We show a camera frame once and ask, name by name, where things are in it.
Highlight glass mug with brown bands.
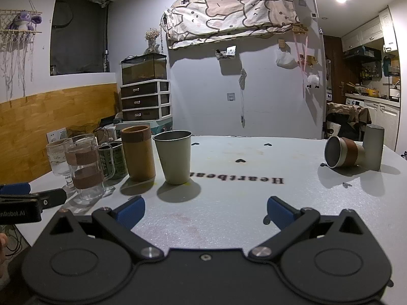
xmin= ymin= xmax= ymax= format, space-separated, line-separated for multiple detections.
xmin=65 ymin=134 xmax=115 ymax=205

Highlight printed blanket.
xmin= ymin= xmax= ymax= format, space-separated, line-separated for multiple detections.
xmin=163 ymin=0 xmax=301 ymax=50

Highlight white hanging bag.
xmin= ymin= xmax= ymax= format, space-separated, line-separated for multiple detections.
xmin=275 ymin=49 xmax=298 ymax=70

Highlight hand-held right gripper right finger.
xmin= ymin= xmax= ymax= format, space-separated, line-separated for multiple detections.
xmin=249 ymin=196 xmax=366 ymax=264

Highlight macrame wall hanger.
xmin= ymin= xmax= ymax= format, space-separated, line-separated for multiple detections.
xmin=0 ymin=0 xmax=44 ymax=98

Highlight grey cylindrical cup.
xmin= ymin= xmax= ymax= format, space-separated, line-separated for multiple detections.
xmin=363 ymin=124 xmax=385 ymax=171

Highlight cream metal cup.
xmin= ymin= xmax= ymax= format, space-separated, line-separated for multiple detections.
xmin=153 ymin=130 xmax=193 ymax=185

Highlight green metal mug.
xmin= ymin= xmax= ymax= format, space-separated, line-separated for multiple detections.
xmin=98 ymin=142 xmax=128 ymax=180

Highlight steel cup with brown sleeve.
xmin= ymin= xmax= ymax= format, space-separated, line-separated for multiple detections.
xmin=324 ymin=135 xmax=366 ymax=169

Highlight brown wooden door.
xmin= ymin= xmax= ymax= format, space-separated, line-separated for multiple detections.
xmin=323 ymin=34 xmax=346 ymax=103

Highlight teal box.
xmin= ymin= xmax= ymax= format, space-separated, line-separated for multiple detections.
xmin=149 ymin=119 xmax=174 ymax=136

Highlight person's left hand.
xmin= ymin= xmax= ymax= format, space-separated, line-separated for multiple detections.
xmin=0 ymin=233 xmax=9 ymax=290

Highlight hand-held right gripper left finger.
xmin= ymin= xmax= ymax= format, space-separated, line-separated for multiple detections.
xmin=45 ymin=195 xmax=166 ymax=264

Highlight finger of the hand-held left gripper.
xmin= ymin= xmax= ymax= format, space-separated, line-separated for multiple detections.
xmin=30 ymin=188 xmax=67 ymax=211
xmin=0 ymin=182 xmax=31 ymax=195

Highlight black cables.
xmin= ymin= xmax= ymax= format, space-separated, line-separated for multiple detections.
xmin=0 ymin=224 xmax=33 ymax=259

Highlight white plastic drawer unit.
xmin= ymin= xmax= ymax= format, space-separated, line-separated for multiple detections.
xmin=120 ymin=79 xmax=171 ymax=122

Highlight white kitchen wall cabinets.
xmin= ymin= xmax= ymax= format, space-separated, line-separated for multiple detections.
xmin=341 ymin=6 xmax=400 ymax=53

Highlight dried flower vase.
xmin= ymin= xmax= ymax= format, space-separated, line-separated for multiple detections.
xmin=144 ymin=27 xmax=161 ymax=55

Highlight ribbed glass goblet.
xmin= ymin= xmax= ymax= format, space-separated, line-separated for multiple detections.
xmin=46 ymin=138 xmax=74 ymax=193

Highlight brown bamboo cup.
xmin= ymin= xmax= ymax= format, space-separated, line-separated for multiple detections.
xmin=120 ymin=125 xmax=156 ymax=182

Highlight chair with brown clothing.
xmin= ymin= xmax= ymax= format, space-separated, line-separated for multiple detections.
xmin=325 ymin=102 xmax=372 ymax=142

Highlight purple plush toy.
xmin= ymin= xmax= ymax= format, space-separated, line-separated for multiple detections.
xmin=8 ymin=10 xmax=43 ymax=33

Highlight hanging white cable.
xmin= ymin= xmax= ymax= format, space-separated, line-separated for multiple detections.
xmin=238 ymin=68 xmax=248 ymax=125

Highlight dark covered window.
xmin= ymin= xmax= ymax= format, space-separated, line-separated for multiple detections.
xmin=50 ymin=0 xmax=111 ymax=76

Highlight white wall socket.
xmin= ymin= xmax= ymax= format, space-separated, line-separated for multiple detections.
xmin=46 ymin=128 xmax=68 ymax=144

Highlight glass fish tank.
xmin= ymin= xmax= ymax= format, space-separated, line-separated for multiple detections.
xmin=120 ymin=53 xmax=168 ymax=86

